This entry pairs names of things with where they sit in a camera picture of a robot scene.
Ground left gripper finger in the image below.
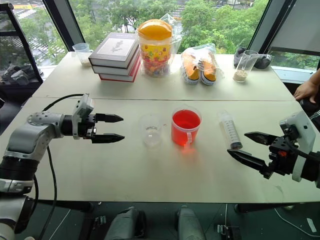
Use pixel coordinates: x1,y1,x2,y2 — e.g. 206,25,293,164
95,113,125,124
91,133,126,144

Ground small clear plastic cup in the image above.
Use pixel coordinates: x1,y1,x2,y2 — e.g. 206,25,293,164
138,113,162,150

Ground clear measuring cup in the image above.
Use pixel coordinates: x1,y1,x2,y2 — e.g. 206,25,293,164
72,42,94,68

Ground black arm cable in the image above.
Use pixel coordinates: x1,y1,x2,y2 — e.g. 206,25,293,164
284,137,320,161
32,93,86,240

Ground red hardcover book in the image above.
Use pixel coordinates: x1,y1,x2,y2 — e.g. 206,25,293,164
98,59,142,83

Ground grey window blind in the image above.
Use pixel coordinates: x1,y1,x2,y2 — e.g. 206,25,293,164
270,0,320,55

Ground black hardcover book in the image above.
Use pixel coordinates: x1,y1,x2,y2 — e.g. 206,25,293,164
91,48,141,77

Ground large clear plastic syringe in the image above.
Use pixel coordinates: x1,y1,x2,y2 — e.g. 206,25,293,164
217,111,244,150

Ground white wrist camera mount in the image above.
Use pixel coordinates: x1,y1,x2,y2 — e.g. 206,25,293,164
279,111,320,188
71,93,95,140

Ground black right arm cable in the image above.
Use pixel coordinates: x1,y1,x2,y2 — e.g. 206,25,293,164
284,137,320,161

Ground orange canvas shoe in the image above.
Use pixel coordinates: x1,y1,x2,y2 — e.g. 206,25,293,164
198,52,218,87
181,51,201,86

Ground cup with red liquid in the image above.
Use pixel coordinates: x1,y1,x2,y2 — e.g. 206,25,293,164
171,107,203,149

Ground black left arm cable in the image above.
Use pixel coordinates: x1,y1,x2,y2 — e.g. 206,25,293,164
32,93,86,240

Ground clear bag around shoes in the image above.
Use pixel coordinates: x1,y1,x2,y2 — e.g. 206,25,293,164
180,43,225,87

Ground clear bag around container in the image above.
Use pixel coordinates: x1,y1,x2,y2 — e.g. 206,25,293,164
136,13,184,79

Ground white floor cable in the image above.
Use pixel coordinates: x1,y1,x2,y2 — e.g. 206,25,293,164
274,206,320,237

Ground tall glass with beans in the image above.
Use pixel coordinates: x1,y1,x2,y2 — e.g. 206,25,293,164
232,49,259,83

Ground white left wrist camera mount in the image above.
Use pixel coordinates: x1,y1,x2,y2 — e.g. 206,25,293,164
71,93,95,140

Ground grey shoes on stand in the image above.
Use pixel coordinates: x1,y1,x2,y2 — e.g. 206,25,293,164
0,62,35,86

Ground bystander bare hand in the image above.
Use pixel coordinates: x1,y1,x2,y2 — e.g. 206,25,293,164
293,78,320,104

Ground orange-lidded colourful container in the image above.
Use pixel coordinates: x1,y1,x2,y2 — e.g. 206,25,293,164
137,19,173,78

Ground bystander dark trouser leg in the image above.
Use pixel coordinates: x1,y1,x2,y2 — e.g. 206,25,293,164
299,96,320,125

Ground black metal frame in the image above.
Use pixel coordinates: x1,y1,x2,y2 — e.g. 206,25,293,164
0,3,44,87

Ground dark grey cloth bundle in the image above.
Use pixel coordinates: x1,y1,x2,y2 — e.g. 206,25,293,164
233,46,272,70

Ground black window pillar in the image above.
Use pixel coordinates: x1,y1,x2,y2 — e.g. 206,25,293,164
246,0,297,54
41,0,86,54

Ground black table crossbar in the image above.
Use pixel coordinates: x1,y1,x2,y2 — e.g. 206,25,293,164
234,203,296,214

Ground dark rounded grey shape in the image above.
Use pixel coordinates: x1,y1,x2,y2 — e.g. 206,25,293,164
176,205,207,240
103,206,147,240

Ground dark grey hardcover book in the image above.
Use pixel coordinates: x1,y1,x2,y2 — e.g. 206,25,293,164
88,32,140,70

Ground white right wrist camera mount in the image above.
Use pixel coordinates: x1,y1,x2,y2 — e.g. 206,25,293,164
279,111,320,188

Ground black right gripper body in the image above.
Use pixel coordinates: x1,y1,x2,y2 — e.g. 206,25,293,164
268,135,301,176

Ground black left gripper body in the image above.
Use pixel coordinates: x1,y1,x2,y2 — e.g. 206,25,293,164
78,113,98,141

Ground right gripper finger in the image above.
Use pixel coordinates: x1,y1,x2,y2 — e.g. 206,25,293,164
226,149,274,180
244,131,279,147

